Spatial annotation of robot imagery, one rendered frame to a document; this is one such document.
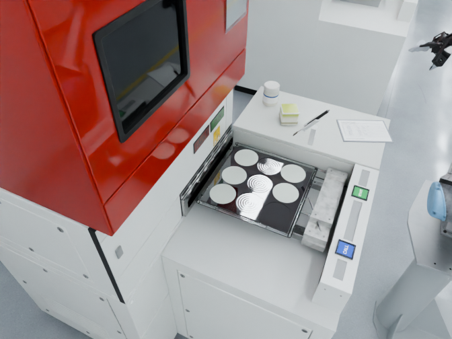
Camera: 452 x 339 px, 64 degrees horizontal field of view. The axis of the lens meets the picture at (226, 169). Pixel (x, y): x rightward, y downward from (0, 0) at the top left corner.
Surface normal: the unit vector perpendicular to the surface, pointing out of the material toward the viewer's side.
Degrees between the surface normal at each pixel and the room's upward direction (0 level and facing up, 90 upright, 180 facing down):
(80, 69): 90
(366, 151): 0
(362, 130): 0
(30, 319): 0
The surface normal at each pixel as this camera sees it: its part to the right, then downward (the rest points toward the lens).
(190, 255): 0.01, -0.70
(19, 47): -0.42, 0.65
